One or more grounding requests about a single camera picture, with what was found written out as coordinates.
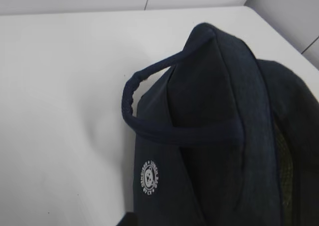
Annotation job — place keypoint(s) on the navy blue lunch bag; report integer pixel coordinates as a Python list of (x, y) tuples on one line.
[(222, 139)]

